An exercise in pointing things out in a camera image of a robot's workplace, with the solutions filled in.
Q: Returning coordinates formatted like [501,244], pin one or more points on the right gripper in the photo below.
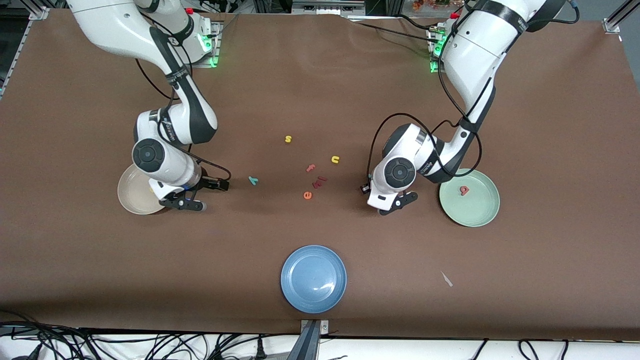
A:
[208,183]

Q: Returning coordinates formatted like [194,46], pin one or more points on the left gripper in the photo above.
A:
[365,189]

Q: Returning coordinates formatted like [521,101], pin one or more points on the teal letter y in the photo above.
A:
[253,180]

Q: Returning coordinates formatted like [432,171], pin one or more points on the pink letter q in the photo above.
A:
[467,192]

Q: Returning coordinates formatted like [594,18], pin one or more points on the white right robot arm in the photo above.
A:
[115,25]

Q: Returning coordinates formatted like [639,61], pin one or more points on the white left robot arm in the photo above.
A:
[475,50]

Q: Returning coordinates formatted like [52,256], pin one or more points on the dark red letter k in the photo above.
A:
[317,184]

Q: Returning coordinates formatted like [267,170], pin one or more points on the beige plate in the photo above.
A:
[132,200]

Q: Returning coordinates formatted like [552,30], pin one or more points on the blue plate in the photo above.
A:
[313,279]

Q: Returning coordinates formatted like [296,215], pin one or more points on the green plate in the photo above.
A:
[475,207]

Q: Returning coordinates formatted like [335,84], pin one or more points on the white paper scrap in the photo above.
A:
[446,279]

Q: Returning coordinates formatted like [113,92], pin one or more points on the grey power strip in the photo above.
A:
[325,7]

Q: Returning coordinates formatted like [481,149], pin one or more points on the orange decoration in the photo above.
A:
[430,4]

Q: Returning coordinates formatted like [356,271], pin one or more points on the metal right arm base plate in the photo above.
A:
[215,60]

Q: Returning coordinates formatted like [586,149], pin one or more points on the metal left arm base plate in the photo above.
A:
[434,69]

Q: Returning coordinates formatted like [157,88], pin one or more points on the metal front camera mount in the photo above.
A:
[310,345]

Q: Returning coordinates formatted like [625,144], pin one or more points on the aluminium frame profile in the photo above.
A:
[36,10]
[612,24]

